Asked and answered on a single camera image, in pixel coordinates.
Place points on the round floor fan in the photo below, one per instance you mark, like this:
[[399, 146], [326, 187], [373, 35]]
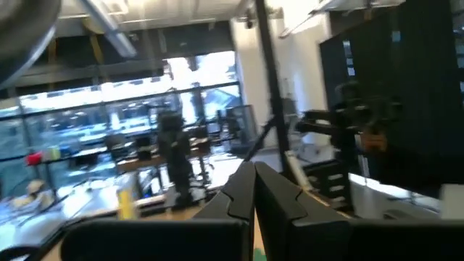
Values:
[[34, 194]]

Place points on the large dark panel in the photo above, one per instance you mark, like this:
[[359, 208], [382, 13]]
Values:
[[417, 90]]

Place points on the black articulated stand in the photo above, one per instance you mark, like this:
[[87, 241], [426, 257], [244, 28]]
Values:
[[348, 119]]

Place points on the silver aluminium rail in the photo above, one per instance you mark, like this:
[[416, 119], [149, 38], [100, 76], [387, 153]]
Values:
[[297, 170]]

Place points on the black frame post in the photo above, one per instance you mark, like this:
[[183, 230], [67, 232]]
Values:
[[272, 72]]

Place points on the light green cup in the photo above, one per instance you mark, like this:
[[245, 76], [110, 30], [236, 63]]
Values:
[[54, 153]]

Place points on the grey ceiling duct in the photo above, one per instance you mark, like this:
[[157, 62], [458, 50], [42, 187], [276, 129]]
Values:
[[108, 29]]

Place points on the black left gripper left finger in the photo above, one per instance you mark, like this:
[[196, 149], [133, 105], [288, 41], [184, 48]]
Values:
[[181, 239]]

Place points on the wooden workbench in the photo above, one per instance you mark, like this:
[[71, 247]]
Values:
[[145, 161]]

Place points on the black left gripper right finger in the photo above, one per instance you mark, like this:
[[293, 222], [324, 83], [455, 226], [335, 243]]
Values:
[[308, 239]]

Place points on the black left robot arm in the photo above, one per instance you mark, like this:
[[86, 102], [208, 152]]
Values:
[[21, 29]]

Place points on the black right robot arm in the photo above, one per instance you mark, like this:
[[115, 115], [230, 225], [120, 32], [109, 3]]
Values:
[[177, 152]]

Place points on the red container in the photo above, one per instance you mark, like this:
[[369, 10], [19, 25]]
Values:
[[34, 158]]

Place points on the black window frame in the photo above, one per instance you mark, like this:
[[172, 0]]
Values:
[[108, 103]]

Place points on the black electronics box white labels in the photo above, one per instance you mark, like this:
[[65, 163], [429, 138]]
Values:
[[328, 185]]

